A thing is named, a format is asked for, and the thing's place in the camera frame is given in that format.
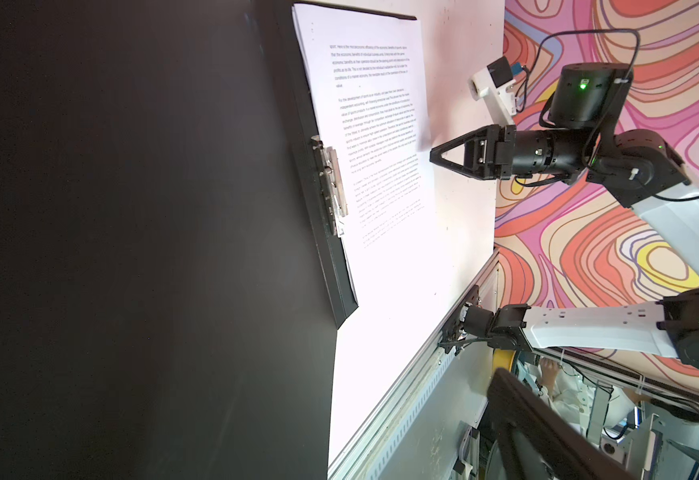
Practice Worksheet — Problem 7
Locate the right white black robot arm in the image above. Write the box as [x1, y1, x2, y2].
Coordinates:
[431, 63, 699, 370]

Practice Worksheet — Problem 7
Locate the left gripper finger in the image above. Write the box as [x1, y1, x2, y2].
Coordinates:
[487, 368, 631, 479]

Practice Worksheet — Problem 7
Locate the blue file folder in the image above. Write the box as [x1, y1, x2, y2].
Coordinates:
[0, 1, 349, 479]

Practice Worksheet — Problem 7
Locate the metal folder clip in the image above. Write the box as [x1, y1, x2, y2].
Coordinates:
[310, 135, 349, 238]

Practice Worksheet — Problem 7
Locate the printed paper sheet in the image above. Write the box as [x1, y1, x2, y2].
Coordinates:
[292, 3, 433, 308]

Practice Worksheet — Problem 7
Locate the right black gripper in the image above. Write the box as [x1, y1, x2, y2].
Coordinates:
[429, 124, 517, 180]

